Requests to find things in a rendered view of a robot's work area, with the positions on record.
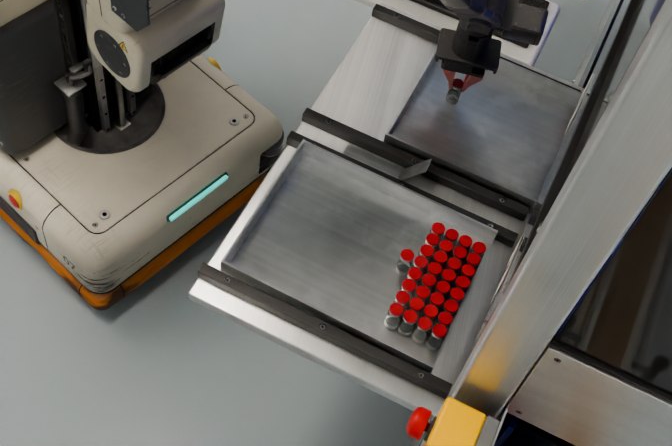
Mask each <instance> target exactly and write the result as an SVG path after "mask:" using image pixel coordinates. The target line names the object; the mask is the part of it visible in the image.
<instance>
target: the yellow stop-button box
mask: <svg viewBox="0 0 672 446"><path fill-rule="evenodd" d="M499 425H500V421H499V420H497V419H495V418H493V417H491V416H489V415H488V416H487V417H486V415H485V414H484V413H482V412H480V411H478V410H476V409H474V408H472V407H470V406H468V405H466V404H464V403H462V402H460V401H458V400H456V399H454V398H452V397H447V398H446V399H445V400H444V402H443V405H442V407H441V409H440V410H439V412H438V414H437V416H435V417H434V418H433V419H432V422H431V425H430V427H429V429H428V431H427V432H426V435H425V437H424V441H425V443H424V445H423V446H492V443H493V441H494V438H495V436H496V433H497V431H498V428H499Z"/></svg>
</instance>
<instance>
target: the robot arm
mask: <svg viewBox="0 0 672 446"><path fill-rule="evenodd" d="M440 1H441V2H442V4H443V5H444V6H445V7H446V8H447V9H449V10H451V11H452V14H453V15H455V16H456V17H458V18H460V19H459V22H458V26H457V29H456V30H451V29H446V28H442V29H441V30H440V34H439V38H438V45H437V50H436V54H435V61H436V62H438V59H440V60H442V62H441V68H442V69H443V72H444V74H445V76H446V78H447V80H448V86H449V89H450V90H451V88H452V85H453V81H454V77H455V73H456V72H458V73H462V74H466V76H465V79H464V85H463V88H462V92H464V91H465V90H466V89H467V88H468V87H470V86H471V85H473V84H475V83H477V82H479V81H481V80H482V79H483V77H484V74H485V69H486V70H490V71H493V74H496V73H497V70H498V67H499V60H500V52H501V45H502V42H501V41H500V40H497V39H492V35H493V32H494V29H496V28H499V30H501V31H502V32H501V37H503V38H507V39H511V40H515V41H519V42H523V43H527V44H531V45H535V46H538V44H539V42H540V40H541V37H542V35H543V32H544V28H545V24H546V20H547V17H548V13H549V12H548V10H547V9H542V8H538V7H534V6H530V5H526V4H522V3H519V0H440Z"/></svg>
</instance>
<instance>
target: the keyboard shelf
mask: <svg viewBox="0 0 672 446"><path fill-rule="evenodd" d="M355 1H358V2H360V3H363V4H365V5H367V6H370V7H372V8H374V6H375V5H376V4H379V5H380V3H384V4H387V5H389V6H392V7H394V8H396V9H399V10H401V11H403V12H406V13H408V14H410V15H413V16H415V17H417V18H420V19H422V20H424V21H427V22H429V23H432V24H434V25H436V26H439V27H441V28H446V29H451V30H456V29H457V26H458V22H459V20H457V19H454V18H452V17H449V16H447V15H445V14H442V13H440V12H437V11H435V10H433V9H430V8H428V7H425V6H423V5H421V4H418V3H416V2H413V1H411V0H355ZM546 1H548V2H549V5H548V7H547V10H548V12H549V13H548V17H547V20H546V24H545V28H544V32H543V35H542V37H541V40H540V42H539V44H538V46H535V45H531V44H529V46H528V48H524V47H521V46H519V45H516V44H514V43H512V42H509V41H507V40H504V39H502V38H500V37H497V36H495V35H492V39H497V40H500V41H501V42H502V45H501V52H500V53H502V54H504V55H507V56H509V57H511V58H514V59H516V60H519V61H521V62H523V63H526V64H528V65H530V66H534V64H535V62H536V60H537V58H538V55H539V53H540V51H541V49H542V47H543V45H544V43H545V41H546V39H547V37H548V35H549V33H550V30H551V28H552V26H553V24H554V22H555V20H556V18H557V16H558V14H559V11H560V6H559V5H558V4H556V3H554V2H551V1H549V0H546Z"/></svg>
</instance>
